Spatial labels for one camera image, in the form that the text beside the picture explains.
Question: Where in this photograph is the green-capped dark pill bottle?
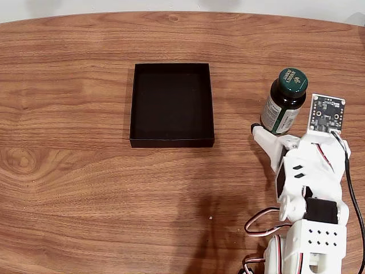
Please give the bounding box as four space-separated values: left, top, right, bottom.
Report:
259 67 309 136

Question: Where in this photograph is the shallow black cardboard box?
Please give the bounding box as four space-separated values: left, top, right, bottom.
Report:
129 62 215 148

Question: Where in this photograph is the black camera cable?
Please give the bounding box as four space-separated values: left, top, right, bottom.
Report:
331 130 365 265

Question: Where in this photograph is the camera circuit board white mount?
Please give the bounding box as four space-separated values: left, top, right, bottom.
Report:
307 93 347 135

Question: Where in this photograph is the red white black servo wire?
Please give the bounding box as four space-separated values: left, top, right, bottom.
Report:
244 207 292 238
241 256 267 274

